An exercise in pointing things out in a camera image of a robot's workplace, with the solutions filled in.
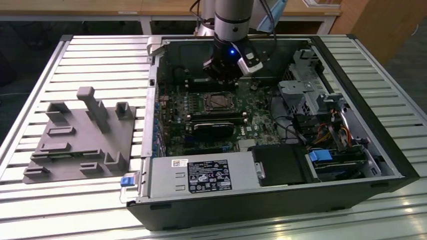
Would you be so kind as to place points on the black graphics card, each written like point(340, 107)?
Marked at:
point(213, 130)

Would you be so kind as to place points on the grey parts rack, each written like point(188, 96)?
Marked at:
point(80, 140)

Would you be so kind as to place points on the hard disk in blue carrier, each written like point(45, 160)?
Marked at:
point(320, 156)

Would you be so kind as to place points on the pale blue teach pendant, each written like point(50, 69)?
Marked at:
point(278, 10)

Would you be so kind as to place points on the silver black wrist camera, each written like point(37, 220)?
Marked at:
point(249, 62)

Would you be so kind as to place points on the CPU socket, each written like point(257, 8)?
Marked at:
point(200, 110)

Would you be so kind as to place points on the blue case latch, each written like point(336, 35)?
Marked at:
point(126, 181)

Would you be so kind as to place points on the green motherboard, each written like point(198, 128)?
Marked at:
point(260, 130)

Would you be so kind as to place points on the wooden cabinet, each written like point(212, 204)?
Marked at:
point(383, 25)

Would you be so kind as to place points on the silver CPU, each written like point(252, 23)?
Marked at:
point(217, 101)

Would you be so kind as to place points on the black plastic shroud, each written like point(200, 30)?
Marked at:
point(280, 165)

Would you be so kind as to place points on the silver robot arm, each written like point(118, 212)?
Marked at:
point(230, 22)

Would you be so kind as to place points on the silver chipset heatsink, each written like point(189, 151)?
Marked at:
point(246, 144)

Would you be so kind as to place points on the black PC case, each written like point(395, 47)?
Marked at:
point(233, 212)

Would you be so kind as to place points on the green RAM stick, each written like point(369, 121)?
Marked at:
point(216, 120)

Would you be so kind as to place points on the wooden desk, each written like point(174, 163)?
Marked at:
point(100, 7)

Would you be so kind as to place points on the grey power supply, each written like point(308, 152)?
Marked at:
point(166, 180)

